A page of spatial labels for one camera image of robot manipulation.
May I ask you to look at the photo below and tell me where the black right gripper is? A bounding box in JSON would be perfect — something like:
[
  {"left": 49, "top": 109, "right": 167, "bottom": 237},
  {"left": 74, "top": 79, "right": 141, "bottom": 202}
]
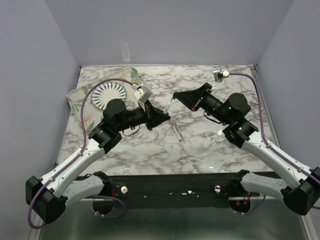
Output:
[{"left": 173, "top": 82, "right": 231, "bottom": 125}]

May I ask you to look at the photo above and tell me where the white marker with pink tip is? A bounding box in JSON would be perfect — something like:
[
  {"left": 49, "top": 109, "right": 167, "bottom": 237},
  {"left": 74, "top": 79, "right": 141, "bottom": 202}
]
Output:
[{"left": 171, "top": 121, "right": 184, "bottom": 143}]

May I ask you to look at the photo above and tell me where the white blue striped plate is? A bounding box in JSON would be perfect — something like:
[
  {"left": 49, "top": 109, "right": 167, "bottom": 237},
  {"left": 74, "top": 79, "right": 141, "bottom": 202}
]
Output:
[{"left": 91, "top": 81, "right": 127, "bottom": 110}]

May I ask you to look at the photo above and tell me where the white pen with dark tip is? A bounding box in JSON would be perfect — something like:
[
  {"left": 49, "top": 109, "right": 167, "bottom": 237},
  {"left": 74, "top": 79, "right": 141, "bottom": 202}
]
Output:
[{"left": 164, "top": 98, "right": 173, "bottom": 114}]

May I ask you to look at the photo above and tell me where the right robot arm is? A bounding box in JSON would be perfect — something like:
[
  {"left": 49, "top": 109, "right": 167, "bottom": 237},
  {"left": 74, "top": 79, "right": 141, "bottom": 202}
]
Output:
[{"left": 173, "top": 83, "right": 320, "bottom": 216}]

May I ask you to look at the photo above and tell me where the floral rectangular tray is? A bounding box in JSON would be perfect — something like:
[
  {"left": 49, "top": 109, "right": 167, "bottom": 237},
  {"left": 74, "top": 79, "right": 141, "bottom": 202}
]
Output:
[{"left": 67, "top": 66, "right": 154, "bottom": 132}]

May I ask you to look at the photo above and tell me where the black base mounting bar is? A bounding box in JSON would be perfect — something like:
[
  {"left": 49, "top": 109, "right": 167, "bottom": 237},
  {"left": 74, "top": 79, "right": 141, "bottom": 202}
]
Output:
[{"left": 99, "top": 173, "right": 248, "bottom": 209}]

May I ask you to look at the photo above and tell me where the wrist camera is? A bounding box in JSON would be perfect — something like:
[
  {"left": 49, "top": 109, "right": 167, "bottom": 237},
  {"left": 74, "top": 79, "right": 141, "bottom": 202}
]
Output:
[
  {"left": 131, "top": 84, "right": 152, "bottom": 103},
  {"left": 212, "top": 69, "right": 230, "bottom": 84}
]

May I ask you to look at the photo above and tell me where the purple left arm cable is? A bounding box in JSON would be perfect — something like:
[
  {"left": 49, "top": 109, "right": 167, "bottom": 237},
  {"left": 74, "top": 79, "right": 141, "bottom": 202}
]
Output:
[{"left": 27, "top": 78, "right": 137, "bottom": 230}]

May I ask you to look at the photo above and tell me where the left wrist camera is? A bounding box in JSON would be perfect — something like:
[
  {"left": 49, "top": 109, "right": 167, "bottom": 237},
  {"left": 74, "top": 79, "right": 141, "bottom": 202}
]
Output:
[{"left": 131, "top": 84, "right": 152, "bottom": 103}]

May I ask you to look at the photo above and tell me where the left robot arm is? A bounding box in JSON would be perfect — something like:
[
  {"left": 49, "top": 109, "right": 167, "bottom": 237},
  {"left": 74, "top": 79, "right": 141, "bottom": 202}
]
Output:
[{"left": 25, "top": 99, "right": 171, "bottom": 224}]

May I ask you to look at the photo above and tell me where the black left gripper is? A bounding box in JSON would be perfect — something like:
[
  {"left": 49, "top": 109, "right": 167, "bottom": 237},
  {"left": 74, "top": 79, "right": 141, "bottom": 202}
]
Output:
[{"left": 116, "top": 99, "right": 171, "bottom": 133}]

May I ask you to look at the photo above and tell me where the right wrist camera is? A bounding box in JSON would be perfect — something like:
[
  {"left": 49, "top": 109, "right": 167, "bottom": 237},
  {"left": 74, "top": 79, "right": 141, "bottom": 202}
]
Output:
[{"left": 212, "top": 69, "right": 230, "bottom": 84}]

